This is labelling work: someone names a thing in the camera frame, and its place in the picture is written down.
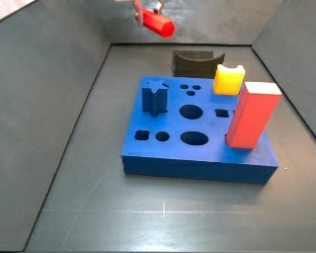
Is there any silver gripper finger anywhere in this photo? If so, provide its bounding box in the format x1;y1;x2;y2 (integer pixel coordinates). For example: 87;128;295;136
133;0;144;27
155;0;165;14

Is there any red hexagon bar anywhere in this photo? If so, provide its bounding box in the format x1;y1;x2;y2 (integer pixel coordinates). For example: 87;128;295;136
143;8;175;39

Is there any black curved stand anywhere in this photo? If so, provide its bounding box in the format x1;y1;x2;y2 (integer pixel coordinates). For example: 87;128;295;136
172;50;225;79

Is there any dark blue star peg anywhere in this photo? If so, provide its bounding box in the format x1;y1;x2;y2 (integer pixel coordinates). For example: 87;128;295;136
143;80;168;117

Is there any yellow arch-notched block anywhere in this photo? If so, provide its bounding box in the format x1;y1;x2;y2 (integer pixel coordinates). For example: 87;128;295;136
213;64;246;96

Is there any red rectangular block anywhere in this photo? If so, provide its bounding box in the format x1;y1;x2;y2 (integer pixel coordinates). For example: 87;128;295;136
225;82;282;149

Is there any blue shape sorter block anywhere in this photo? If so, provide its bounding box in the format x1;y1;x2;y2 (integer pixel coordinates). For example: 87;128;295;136
121;76;278;184

